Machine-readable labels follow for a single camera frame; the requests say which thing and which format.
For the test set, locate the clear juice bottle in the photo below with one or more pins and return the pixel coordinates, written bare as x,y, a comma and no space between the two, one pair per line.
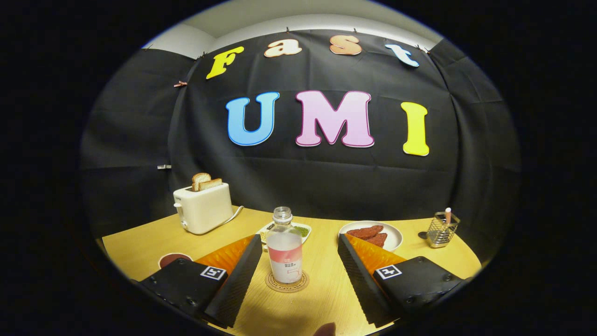
284,254

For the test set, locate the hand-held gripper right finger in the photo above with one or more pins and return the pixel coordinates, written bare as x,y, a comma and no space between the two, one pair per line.
361,284

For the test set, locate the cream toaster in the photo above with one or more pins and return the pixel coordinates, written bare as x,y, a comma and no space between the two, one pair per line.
205,210

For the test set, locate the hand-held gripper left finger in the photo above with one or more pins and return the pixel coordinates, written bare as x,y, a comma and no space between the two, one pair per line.
235,284

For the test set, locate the small white rectangular dish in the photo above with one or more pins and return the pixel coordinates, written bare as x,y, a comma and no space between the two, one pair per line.
305,231

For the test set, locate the round wooden coaster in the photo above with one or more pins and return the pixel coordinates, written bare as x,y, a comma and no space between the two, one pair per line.
305,283

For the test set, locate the toast slice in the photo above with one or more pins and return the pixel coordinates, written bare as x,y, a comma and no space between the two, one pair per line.
199,179
212,184

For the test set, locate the black backdrop cloth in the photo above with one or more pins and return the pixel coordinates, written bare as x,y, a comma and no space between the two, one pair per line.
326,182

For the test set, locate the wooden table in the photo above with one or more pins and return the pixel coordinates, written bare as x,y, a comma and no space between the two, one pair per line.
322,298

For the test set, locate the brown meat piece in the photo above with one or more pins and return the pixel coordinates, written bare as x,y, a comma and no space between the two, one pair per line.
378,240
364,232

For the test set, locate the round white plate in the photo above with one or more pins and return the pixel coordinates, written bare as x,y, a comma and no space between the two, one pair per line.
394,235

